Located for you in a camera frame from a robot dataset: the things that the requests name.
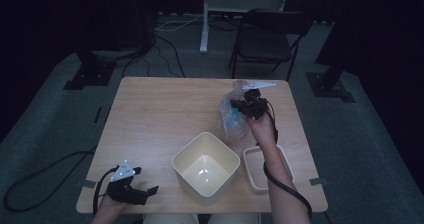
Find black folding chair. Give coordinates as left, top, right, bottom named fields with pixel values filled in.
left=227, top=8, right=315, bottom=82

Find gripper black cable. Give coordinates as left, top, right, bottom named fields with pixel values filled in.
left=262, top=99, right=314, bottom=220
left=92, top=165, right=120, bottom=216

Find white metal desk frame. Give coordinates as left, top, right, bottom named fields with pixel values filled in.
left=199, top=0, right=292, bottom=54

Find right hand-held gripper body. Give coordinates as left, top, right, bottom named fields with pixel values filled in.
left=242, top=80, right=277, bottom=121

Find thin black floor cables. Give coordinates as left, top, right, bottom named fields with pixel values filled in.
left=121, top=33, right=186, bottom=79

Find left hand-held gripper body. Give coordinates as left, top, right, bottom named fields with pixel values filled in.
left=106, top=159, right=148, bottom=206

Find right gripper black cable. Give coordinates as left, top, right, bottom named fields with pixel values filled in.
left=262, top=99, right=314, bottom=220

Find clear plastic bag with waste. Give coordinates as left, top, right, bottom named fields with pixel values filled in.
left=216, top=79, right=255, bottom=140

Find thick black floor cable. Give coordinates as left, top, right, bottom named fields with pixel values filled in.
left=2, top=145, right=98, bottom=214

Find grey tape strip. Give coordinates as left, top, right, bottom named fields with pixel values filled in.
left=74, top=178, right=98, bottom=189
left=308, top=177, right=329, bottom=187

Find cream plastic trash bin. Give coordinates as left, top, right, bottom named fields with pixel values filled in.
left=171, top=131, right=242, bottom=206

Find person's left hand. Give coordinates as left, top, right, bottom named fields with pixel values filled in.
left=99, top=193, right=130, bottom=216

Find black floor tape strip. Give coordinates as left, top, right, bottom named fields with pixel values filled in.
left=93, top=106, right=103, bottom=125

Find black stand base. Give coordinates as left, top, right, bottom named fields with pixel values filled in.
left=62, top=49, right=117, bottom=91
left=305, top=43, right=356, bottom=104

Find white floor cable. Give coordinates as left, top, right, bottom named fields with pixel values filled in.
left=154, top=13, right=205, bottom=33

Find cream bin rim ring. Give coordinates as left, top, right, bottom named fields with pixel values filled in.
left=241, top=144, right=296, bottom=194

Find person's right hand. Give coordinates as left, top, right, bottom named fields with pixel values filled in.
left=245, top=111, right=278, bottom=149

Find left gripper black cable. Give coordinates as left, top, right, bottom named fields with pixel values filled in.
left=92, top=165, right=120, bottom=216

